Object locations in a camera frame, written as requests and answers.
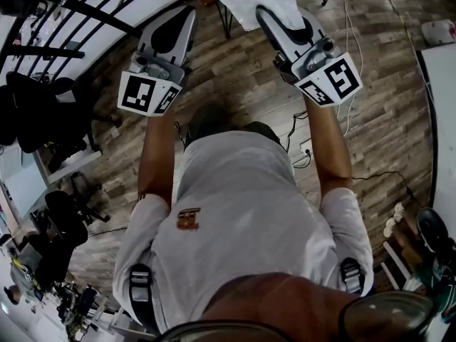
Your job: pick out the grey t-shirt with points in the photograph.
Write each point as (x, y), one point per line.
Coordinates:
(235, 226)

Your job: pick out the dark-rimmed glasses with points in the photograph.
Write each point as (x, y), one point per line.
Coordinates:
(388, 315)

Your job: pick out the green black machine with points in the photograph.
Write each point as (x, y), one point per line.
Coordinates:
(432, 233)

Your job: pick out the white table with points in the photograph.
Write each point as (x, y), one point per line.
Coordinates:
(443, 119)

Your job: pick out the white floral cushion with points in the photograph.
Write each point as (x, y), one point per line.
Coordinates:
(438, 32)

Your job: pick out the black metal rail frame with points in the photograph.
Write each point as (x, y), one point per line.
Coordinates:
(82, 11)

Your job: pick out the person's left forearm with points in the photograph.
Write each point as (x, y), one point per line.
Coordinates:
(156, 155)

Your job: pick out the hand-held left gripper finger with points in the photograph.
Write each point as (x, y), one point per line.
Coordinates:
(149, 36)
(189, 37)

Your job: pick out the person's right forearm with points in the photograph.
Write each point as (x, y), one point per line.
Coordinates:
(327, 144)

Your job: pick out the white metal rack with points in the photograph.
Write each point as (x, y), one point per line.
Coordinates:
(395, 262)

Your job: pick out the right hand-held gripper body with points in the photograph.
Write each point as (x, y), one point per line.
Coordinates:
(331, 77)

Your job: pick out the white crumpled tissues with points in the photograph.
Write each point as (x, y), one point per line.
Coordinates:
(392, 221)

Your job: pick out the person's dark trousers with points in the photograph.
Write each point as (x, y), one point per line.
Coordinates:
(210, 119)

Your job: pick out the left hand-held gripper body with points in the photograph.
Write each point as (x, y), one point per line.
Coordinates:
(142, 94)

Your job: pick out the black office chair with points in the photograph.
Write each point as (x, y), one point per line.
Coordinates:
(42, 112)
(67, 219)

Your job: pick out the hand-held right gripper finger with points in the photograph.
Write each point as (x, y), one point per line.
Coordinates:
(310, 25)
(276, 30)

